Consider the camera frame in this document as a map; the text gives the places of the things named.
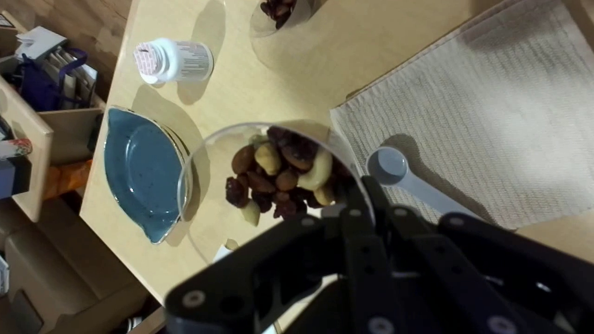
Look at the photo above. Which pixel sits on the brown leather sofa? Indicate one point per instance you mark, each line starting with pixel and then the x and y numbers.
pixel 62 278

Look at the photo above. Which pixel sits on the blue ceramic plate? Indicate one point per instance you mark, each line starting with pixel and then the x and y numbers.
pixel 141 173

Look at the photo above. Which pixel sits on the light blue measuring spoon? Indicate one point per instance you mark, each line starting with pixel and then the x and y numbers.
pixel 388 165

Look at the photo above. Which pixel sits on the grey folded towel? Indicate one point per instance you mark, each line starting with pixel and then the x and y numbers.
pixel 494 93

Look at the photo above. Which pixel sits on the white pill bottle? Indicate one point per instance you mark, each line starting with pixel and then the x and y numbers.
pixel 182 59

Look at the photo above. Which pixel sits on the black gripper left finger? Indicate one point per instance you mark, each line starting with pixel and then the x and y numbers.
pixel 260 271

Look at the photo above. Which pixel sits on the small brown pinecone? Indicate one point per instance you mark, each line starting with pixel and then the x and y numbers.
pixel 281 11

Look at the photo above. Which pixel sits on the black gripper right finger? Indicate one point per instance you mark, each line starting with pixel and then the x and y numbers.
pixel 446 271

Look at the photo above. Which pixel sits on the clear cup with nuts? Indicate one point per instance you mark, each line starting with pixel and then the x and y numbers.
pixel 279 169

